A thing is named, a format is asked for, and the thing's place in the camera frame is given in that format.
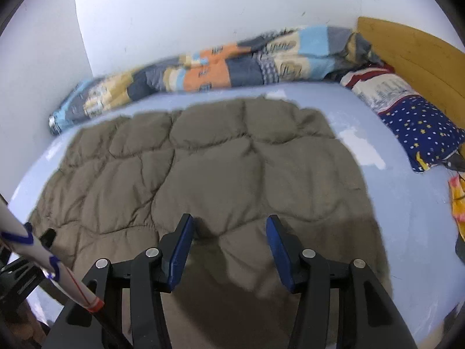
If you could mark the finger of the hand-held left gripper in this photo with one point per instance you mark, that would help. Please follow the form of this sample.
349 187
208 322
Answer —
47 238

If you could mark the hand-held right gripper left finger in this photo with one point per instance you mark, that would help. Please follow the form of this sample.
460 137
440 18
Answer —
180 254

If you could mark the wooden headboard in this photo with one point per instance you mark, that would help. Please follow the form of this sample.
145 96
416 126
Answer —
399 43

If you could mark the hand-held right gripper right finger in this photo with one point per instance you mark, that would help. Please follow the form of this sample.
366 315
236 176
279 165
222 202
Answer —
281 258

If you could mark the olive quilted puffer jacket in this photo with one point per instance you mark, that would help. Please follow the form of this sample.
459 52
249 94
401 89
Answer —
218 174

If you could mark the patchwork cartoon print quilt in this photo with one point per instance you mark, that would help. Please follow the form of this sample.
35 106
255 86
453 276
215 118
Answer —
218 69

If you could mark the yellow floral cloth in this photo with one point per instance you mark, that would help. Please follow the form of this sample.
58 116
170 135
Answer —
458 203

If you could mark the blue star print pillow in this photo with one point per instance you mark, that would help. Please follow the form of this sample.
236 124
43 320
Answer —
421 127

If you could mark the white city print pillow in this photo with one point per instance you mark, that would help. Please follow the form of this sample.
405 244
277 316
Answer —
381 91

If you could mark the dark grey textured object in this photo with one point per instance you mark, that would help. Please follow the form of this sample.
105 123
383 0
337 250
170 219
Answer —
457 161

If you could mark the light blue fleece bed sheet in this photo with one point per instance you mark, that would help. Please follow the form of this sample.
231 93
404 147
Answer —
399 207

